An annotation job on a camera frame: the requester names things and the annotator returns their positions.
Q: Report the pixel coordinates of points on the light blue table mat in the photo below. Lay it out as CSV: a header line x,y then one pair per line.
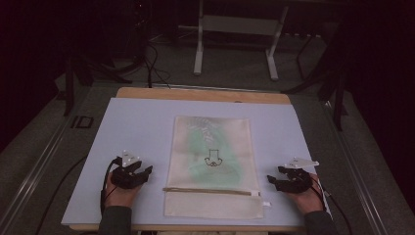
x,y
137,130

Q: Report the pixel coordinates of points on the clear zip plastic bag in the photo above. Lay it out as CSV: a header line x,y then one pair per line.
x,y
213,156

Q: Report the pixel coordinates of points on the black stand legs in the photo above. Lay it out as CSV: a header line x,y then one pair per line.
x,y
332,81
84,70

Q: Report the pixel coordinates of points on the metal floor rail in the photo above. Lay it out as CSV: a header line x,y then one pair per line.
x,y
31,181
357,169

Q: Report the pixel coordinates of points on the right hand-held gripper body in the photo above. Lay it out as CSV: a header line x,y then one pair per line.
x,y
295,182

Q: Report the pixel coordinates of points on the person's right hand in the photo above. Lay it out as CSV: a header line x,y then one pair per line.
x,y
305,199

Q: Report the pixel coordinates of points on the white metal stand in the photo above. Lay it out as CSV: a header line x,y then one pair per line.
x,y
238,25

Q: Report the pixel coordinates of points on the wooden table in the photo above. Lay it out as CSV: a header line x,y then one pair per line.
x,y
202,95

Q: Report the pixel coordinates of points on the black rectangular floor marker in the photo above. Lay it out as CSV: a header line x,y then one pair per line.
x,y
82,122

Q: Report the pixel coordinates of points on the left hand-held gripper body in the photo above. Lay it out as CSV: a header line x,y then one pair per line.
x,y
125,178

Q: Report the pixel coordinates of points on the person's left hand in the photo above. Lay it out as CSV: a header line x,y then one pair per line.
x,y
120,196

